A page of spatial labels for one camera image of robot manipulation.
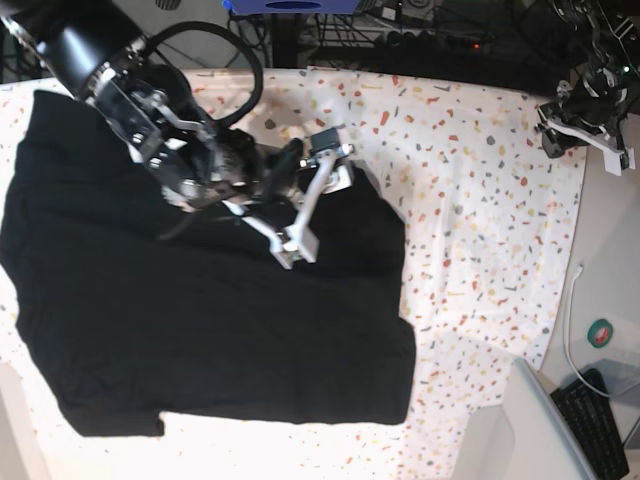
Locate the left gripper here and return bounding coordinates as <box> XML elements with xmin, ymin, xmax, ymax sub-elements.
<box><xmin>537</xmin><ymin>80</ymin><xmax>625</xmax><ymax>158</ymax></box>

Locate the black t-shirt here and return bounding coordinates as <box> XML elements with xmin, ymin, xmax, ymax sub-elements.
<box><xmin>1</xmin><ymin>91</ymin><xmax>416</xmax><ymax>436</ymax></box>

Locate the white cable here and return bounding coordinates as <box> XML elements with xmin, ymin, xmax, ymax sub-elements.
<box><xmin>561</xmin><ymin>263</ymin><xmax>613</xmax><ymax>398</ymax></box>

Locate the green tape roll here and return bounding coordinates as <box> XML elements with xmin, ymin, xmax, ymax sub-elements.
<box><xmin>587</xmin><ymin>319</ymin><xmax>614</xmax><ymax>349</ymax></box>

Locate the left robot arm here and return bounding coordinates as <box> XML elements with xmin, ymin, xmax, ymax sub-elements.
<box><xmin>535</xmin><ymin>1</ymin><xmax>639</xmax><ymax>175</ymax></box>

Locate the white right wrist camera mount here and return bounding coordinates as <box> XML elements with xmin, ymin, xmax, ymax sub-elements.
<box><xmin>223</xmin><ymin>143</ymin><xmax>355</xmax><ymax>270</ymax></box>

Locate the grey laptop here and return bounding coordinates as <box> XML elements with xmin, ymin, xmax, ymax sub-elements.
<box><xmin>503</xmin><ymin>358</ymin><xmax>596</xmax><ymax>480</ymax></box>

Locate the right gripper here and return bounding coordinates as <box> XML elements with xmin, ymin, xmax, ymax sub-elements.
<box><xmin>189</xmin><ymin>128</ymin><xmax>345</xmax><ymax>209</ymax></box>

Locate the black keyboard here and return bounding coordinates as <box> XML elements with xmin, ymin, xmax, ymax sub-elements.
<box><xmin>551</xmin><ymin>380</ymin><xmax>630</xmax><ymax>480</ymax></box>

